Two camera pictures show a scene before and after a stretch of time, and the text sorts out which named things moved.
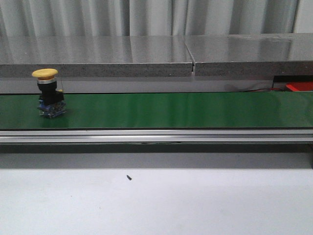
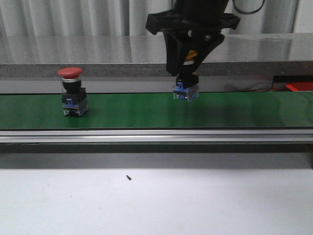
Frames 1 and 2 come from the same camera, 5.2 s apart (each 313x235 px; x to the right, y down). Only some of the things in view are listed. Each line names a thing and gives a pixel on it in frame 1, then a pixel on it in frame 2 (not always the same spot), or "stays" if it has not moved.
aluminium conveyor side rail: [156, 136] stays
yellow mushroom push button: [52, 104] → [187, 87]
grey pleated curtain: [149, 18] stays
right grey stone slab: [252, 55] stays
